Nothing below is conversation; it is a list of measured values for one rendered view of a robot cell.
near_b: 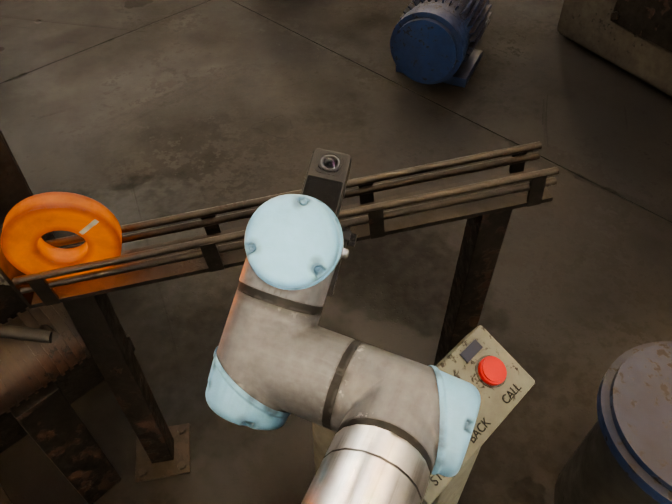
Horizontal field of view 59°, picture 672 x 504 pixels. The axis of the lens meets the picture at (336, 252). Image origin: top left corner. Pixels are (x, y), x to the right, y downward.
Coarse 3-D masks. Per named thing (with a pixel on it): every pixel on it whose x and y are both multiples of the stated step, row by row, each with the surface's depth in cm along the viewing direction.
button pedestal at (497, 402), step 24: (480, 336) 84; (456, 360) 81; (480, 360) 82; (504, 360) 83; (480, 384) 80; (504, 384) 81; (528, 384) 82; (480, 408) 79; (504, 408) 80; (480, 432) 77; (432, 480) 73; (456, 480) 89
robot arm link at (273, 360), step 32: (256, 320) 47; (288, 320) 47; (224, 352) 48; (256, 352) 47; (288, 352) 46; (320, 352) 46; (224, 384) 47; (256, 384) 47; (288, 384) 46; (320, 384) 45; (224, 416) 47; (256, 416) 47; (320, 416) 46
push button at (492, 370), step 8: (488, 360) 81; (496, 360) 82; (480, 368) 81; (488, 368) 81; (496, 368) 81; (504, 368) 81; (480, 376) 81; (488, 376) 80; (496, 376) 80; (504, 376) 81; (496, 384) 80
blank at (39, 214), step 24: (48, 192) 80; (24, 216) 78; (48, 216) 79; (72, 216) 80; (96, 216) 81; (0, 240) 80; (24, 240) 81; (96, 240) 84; (120, 240) 85; (24, 264) 84; (48, 264) 85; (72, 264) 86
